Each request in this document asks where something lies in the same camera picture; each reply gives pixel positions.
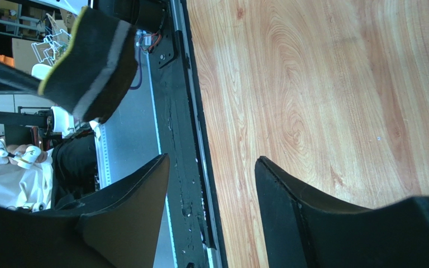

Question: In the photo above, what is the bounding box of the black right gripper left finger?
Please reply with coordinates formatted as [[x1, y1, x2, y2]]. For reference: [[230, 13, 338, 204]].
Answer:
[[54, 154, 170, 267]]

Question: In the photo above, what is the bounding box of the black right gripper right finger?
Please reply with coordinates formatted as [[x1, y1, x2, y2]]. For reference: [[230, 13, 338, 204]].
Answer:
[[255, 156, 429, 267]]

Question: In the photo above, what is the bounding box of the aluminium frame rail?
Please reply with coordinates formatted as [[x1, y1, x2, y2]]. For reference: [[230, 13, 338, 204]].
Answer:
[[95, 35, 177, 267]]

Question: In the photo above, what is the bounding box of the yellow whiteboard eraser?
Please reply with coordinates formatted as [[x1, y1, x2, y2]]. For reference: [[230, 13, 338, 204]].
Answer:
[[38, 7, 138, 123]]

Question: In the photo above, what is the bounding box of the person in white shirt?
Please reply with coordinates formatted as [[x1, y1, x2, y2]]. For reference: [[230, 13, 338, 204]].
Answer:
[[0, 135, 97, 212]]

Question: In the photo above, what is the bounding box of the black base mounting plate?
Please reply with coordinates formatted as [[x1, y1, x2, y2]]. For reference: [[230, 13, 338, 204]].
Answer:
[[99, 0, 228, 268]]

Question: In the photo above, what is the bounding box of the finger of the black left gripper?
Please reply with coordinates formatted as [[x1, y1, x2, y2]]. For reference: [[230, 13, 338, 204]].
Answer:
[[0, 62, 43, 95]]

